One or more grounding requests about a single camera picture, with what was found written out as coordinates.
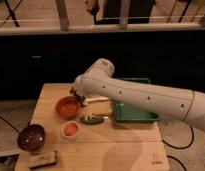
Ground white handled brush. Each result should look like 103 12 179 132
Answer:
83 97 111 105

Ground green tray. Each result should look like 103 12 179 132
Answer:
111 77 161 124

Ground wooden block eraser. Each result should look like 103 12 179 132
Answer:
28 151 57 169

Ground red bowl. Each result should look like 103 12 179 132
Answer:
55 96 81 119

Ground dark grape bunch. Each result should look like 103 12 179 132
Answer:
74 94 86 103

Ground dark purple bowl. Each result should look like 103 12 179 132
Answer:
17 124 46 152

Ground person in background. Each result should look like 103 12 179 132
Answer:
85 0 156 25

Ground black floor cable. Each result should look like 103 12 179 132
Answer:
161 121 195 150

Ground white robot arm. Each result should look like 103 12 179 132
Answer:
70 58 205 132

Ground small orange cup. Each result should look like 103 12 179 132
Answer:
61 121 79 140

